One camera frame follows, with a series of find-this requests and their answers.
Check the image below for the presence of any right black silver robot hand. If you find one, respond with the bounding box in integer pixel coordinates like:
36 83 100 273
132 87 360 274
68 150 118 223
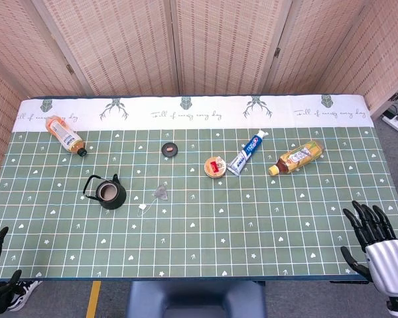
340 200 398 298

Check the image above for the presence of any tea bag with string tag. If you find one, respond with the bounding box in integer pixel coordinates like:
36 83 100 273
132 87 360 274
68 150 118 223
137 183 170 218

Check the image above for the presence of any black teapot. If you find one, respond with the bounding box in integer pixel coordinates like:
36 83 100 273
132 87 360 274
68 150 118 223
82 174 127 211

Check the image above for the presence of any yellow drink bottle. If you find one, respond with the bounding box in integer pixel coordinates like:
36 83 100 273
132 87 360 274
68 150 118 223
268 140 326 176

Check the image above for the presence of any black teapot lid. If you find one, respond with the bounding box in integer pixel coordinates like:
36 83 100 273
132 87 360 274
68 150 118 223
161 141 179 158

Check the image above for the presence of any black white sneaker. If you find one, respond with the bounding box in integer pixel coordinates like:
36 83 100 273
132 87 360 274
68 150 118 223
5 280 43 313

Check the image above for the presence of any orange drink bottle black cap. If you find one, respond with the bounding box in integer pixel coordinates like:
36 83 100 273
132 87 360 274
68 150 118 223
45 115 88 158

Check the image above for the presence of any blue white toothpaste tube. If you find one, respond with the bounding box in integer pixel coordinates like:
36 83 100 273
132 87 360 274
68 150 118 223
226 129 267 176

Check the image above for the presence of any green grid tablecloth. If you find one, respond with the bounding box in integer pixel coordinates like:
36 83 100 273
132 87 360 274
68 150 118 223
0 95 398 282

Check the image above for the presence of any blue padded seat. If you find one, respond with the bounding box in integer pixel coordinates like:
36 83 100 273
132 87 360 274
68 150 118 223
125 280 267 318

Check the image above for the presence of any round tin red label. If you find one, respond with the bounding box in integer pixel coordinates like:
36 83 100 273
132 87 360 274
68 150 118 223
204 156 228 179

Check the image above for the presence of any woven folding screen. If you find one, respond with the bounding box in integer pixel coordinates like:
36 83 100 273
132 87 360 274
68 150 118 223
0 0 398 173

